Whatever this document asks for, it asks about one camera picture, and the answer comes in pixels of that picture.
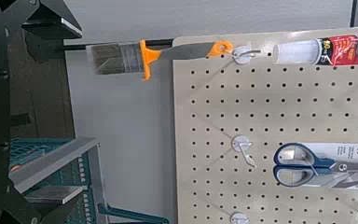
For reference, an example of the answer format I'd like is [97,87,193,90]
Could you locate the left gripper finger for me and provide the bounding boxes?
[23,185,84,224]
[21,0,83,40]

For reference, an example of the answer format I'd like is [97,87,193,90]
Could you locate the beige pegboard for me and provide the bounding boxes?
[172,26,358,224]

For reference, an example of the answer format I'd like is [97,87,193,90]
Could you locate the teal crate with grey rim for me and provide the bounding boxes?
[8,135,108,224]

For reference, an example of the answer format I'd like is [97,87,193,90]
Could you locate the white scissors package card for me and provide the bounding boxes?
[295,142,358,191]

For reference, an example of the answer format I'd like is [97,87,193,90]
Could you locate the grey display stand panel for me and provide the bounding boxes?
[63,0,358,224]

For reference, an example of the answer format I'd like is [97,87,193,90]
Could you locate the blue handled scissors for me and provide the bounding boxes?
[272,142,358,189]

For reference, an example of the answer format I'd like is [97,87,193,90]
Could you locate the white pegboard hook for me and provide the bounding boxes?
[230,134,258,169]
[229,211,250,224]
[230,46,262,65]

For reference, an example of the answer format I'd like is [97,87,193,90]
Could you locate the orange grey paint brush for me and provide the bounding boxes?
[86,39,235,82]

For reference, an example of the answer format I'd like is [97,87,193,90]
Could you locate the red white sealant tube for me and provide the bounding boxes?
[272,31,358,67]

